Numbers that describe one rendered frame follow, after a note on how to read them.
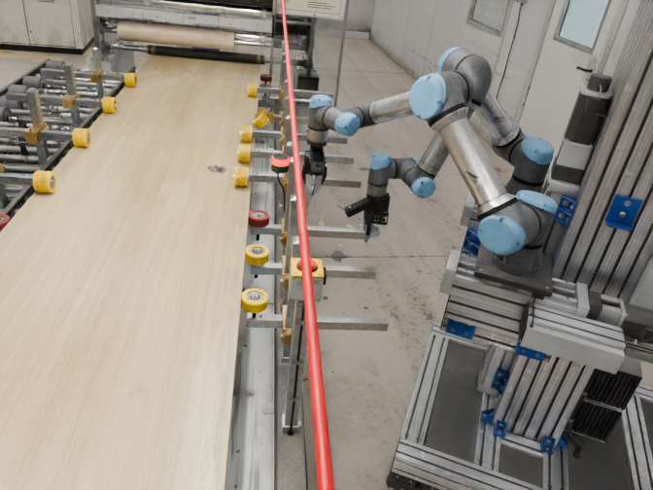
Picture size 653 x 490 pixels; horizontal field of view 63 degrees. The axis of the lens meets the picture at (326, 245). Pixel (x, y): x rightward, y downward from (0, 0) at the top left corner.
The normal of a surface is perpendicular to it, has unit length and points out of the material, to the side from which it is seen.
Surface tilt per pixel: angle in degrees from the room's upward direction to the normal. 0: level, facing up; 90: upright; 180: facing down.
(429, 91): 85
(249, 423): 0
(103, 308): 0
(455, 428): 0
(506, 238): 95
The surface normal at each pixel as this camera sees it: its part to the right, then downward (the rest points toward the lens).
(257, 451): 0.11, -0.85
